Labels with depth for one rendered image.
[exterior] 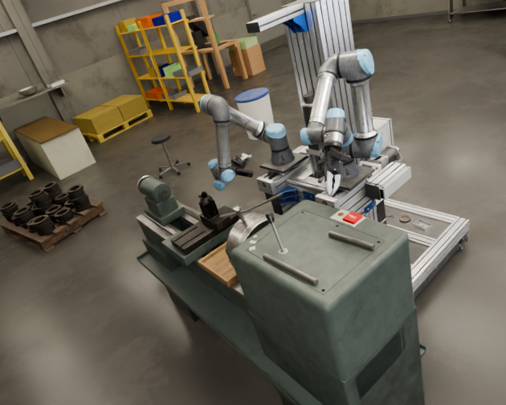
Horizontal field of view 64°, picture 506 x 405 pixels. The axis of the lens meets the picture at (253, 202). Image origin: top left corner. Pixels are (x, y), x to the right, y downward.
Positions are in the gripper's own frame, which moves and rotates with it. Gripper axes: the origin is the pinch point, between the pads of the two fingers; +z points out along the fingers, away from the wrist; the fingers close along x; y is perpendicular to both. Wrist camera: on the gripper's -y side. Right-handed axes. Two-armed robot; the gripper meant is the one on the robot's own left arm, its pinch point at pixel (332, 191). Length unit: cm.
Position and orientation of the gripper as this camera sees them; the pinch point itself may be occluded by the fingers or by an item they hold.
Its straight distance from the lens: 159.8
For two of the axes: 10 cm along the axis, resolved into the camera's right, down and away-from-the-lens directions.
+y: -4.0, 1.9, 9.0
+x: -9.1, -2.2, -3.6
